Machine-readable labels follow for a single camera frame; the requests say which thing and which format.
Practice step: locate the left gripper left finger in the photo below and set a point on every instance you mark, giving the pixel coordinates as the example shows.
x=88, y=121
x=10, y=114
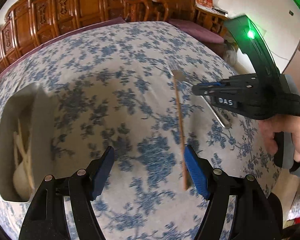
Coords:
x=99, y=170

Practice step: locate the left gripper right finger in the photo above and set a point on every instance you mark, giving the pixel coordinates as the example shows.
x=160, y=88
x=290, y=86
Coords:
x=200, y=171

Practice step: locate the steel dinner fork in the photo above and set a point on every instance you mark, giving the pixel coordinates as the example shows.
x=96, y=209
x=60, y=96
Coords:
x=176, y=72

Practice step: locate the cream chopstick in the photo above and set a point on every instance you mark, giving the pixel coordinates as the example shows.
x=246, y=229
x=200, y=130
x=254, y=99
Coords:
x=20, y=155
x=25, y=155

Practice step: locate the white ceramic soup spoon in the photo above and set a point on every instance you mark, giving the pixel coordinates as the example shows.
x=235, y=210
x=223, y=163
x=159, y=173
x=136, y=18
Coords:
x=21, y=182

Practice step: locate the person's right hand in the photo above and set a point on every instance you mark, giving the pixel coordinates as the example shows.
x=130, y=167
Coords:
x=281, y=123

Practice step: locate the grey rectangular utensil tray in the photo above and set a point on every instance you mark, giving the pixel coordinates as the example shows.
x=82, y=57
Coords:
x=26, y=130

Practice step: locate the purple bench cushion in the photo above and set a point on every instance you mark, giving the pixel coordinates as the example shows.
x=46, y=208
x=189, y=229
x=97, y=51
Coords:
x=196, y=31

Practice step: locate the blue floral tablecloth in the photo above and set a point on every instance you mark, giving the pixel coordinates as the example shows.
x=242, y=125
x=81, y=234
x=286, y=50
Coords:
x=111, y=87

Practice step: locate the wooden armchair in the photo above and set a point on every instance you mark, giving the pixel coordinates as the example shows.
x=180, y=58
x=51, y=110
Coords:
x=145, y=10

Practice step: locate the carved wooden screen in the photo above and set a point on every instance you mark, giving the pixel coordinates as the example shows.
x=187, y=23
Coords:
x=31, y=23

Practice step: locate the red wall sign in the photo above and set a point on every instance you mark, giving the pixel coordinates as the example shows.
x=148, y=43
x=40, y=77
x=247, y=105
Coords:
x=205, y=3

